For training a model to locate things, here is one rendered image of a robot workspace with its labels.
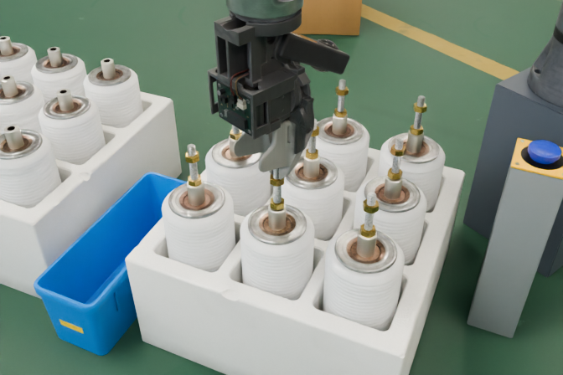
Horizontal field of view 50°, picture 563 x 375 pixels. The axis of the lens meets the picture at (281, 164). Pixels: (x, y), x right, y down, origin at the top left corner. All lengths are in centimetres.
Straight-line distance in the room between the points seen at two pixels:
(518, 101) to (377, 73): 70
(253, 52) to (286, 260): 29
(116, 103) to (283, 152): 50
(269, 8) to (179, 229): 35
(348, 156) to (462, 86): 76
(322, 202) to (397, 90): 79
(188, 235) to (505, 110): 54
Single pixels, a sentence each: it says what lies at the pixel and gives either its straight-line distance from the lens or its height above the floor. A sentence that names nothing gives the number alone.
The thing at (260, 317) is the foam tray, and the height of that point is 16.
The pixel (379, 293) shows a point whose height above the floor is 23.
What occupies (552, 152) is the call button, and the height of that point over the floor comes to 33.
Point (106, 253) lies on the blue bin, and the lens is 107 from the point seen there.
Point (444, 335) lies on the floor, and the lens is 102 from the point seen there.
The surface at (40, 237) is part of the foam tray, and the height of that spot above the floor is 15.
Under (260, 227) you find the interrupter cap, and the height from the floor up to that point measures 25.
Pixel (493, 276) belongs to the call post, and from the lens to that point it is 95.
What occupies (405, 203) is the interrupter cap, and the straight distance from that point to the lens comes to 83.
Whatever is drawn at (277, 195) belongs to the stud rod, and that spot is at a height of 30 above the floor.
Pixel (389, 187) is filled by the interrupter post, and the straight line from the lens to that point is 82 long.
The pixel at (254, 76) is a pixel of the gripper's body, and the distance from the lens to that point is 61.
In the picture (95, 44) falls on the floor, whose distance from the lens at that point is 188.
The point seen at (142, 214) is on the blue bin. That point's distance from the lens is 112.
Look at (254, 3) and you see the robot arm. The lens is 58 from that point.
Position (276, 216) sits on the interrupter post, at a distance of 76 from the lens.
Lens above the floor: 78
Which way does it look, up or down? 37 degrees down
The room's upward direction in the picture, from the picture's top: straight up
